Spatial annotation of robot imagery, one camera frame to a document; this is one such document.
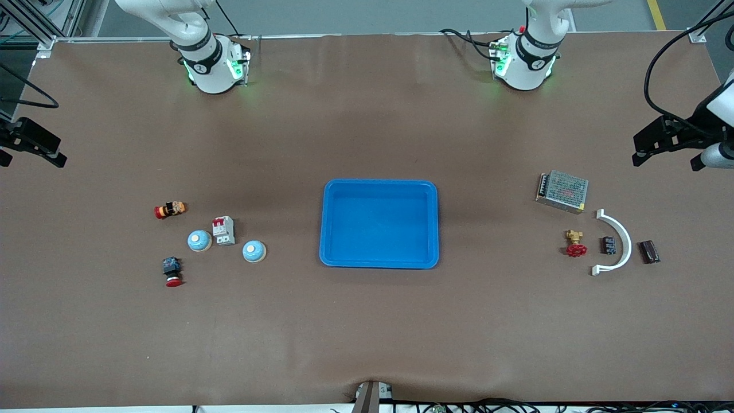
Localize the blue plastic tray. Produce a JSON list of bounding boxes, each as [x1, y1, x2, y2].
[[319, 179, 440, 270]]

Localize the metal mesh power supply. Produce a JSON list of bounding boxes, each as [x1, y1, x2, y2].
[[535, 170, 589, 215]]

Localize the brass valve red handwheel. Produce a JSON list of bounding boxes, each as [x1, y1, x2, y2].
[[564, 229, 588, 258]]

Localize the orange red push button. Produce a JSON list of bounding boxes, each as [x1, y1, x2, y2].
[[154, 201, 188, 220]]

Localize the blue red emergency stop button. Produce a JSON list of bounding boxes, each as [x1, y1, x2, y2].
[[162, 257, 184, 287]]

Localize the white red circuit breaker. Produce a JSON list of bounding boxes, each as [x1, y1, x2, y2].
[[212, 216, 236, 247]]

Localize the brown table mat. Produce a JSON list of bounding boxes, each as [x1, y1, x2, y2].
[[0, 32, 734, 409]]

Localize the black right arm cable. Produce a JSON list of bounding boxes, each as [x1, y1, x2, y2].
[[0, 62, 60, 110]]

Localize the aluminium frame profile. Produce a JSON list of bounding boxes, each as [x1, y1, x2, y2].
[[688, 0, 734, 44], [0, 0, 87, 58]]

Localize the white curved plastic bracket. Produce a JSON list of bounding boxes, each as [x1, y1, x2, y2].
[[591, 209, 633, 277]]

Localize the black base cable bundle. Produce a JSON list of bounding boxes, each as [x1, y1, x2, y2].
[[439, 28, 505, 61]]

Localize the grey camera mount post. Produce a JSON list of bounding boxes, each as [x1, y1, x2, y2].
[[351, 380, 395, 413]]

